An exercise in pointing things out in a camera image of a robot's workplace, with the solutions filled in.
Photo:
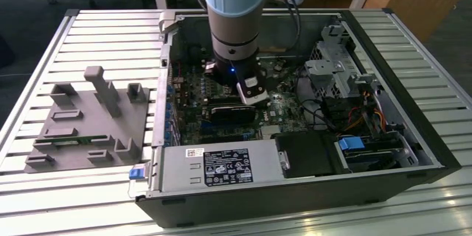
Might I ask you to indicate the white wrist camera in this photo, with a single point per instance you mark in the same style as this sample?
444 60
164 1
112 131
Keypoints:
252 95

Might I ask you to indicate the silver chipset heat sink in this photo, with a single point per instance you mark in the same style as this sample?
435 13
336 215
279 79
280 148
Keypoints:
270 131

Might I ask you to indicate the black PC case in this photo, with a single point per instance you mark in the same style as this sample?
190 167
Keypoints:
258 205

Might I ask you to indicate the grey parts rack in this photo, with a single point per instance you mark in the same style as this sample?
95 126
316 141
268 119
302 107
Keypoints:
92 120

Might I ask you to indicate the blue disk carrier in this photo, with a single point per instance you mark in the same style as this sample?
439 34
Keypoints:
138 172
350 144

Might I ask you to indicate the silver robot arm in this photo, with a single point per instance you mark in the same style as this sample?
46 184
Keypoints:
232 26

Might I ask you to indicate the green RAM stick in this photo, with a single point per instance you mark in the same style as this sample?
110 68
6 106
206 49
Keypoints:
87 138

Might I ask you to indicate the grey power supply box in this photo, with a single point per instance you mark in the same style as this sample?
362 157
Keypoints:
176 169

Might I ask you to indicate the metal drive cage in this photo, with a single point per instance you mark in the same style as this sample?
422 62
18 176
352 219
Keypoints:
324 67

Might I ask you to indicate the black graphics card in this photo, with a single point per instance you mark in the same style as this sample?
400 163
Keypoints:
232 115

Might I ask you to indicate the green motherboard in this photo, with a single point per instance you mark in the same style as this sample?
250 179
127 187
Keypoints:
284 109

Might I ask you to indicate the black drive bay box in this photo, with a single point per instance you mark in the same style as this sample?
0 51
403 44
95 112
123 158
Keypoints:
306 153

